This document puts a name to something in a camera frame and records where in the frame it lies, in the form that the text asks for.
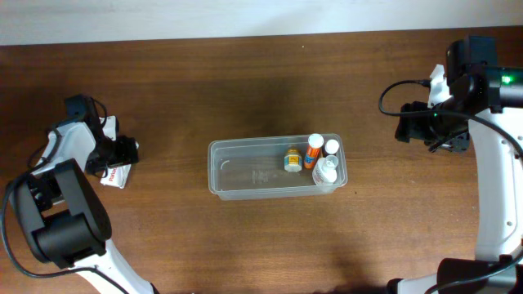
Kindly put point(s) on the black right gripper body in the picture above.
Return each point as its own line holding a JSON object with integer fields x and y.
{"x": 409, "y": 122}

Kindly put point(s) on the white Panadol box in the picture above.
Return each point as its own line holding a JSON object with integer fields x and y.
{"x": 114, "y": 176}

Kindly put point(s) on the dark bottle white cap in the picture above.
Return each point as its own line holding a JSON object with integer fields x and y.
{"x": 331, "y": 147}

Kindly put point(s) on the clear plastic container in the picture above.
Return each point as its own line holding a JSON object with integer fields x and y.
{"x": 253, "y": 168}

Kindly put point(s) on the orange tube white cap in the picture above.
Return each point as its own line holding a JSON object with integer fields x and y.
{"x": 315, "y": 143}

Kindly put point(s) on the gold lid balm jar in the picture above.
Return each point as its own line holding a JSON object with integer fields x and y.
{"x": 293, "y": 160}

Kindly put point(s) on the white squeeze bottle clear cap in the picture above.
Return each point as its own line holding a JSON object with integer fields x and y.
{"x": 325, "y": 171}

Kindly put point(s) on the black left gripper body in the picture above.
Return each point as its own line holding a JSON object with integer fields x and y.
{"x": 123, "y": 151}

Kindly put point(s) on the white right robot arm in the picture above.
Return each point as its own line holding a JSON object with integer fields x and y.
{"x": 475, "y": 105}

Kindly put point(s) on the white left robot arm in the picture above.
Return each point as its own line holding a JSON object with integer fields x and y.
{"x": 62, "y": 218}

